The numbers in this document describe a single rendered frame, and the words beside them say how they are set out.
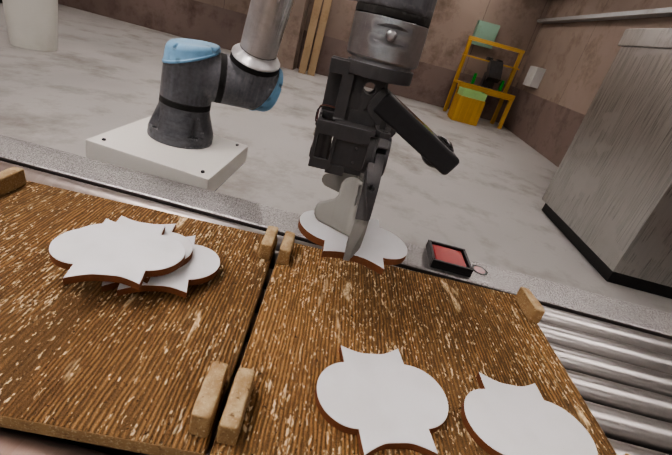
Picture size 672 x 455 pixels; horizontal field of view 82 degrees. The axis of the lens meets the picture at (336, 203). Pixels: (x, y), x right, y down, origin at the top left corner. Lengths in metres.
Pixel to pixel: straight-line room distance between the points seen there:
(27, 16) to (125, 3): 5.49
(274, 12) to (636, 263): 3.23
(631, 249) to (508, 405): 3.10
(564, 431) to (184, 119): 0.87
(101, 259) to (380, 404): 0.33
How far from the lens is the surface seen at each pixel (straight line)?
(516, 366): 0.58
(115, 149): 0.93
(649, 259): 3.67
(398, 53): 0.39
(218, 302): 0.50
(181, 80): 0.95
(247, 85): 0.96
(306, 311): 0.51
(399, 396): 0.45
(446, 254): 0.77
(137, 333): 0.47
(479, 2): 10.33
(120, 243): 0.53
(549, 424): 0.52
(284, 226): 0.72
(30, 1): 6.57
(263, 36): 0.92
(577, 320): 0.80
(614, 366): 0.74
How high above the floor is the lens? 1.27
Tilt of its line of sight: 24 degrees down
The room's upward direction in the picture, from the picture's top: 15 degrees clockwise
